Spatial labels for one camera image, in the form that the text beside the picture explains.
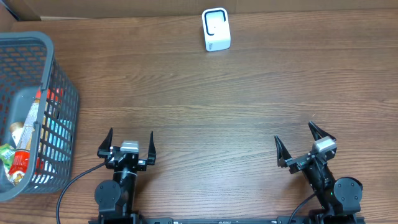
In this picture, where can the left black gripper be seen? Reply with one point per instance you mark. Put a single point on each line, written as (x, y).
(125, 158)

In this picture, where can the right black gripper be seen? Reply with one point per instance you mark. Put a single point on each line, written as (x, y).
(284, 158)

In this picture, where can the teal snack packet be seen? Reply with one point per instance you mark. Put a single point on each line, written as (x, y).
(57, 141)

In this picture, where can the orange noodle packet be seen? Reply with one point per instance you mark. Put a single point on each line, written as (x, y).
(22, 153)

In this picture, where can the white tube gold cap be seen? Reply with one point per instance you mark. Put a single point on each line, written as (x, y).
(16, 130)

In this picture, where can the green tea drink pouch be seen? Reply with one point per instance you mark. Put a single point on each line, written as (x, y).
(7, 157)

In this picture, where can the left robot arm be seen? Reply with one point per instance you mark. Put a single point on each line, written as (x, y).
(115, 197)

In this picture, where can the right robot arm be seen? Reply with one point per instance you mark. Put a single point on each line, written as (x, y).
(333, 200)

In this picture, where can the white barcode scanner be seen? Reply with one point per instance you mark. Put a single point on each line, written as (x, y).
(216, 29)

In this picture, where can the grey plastic basket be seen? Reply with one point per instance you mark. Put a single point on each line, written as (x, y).
(39, 116)

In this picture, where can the cardboard box edge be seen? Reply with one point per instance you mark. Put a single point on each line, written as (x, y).
(33, 10)

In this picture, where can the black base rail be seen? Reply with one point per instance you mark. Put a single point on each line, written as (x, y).
(167, 220)

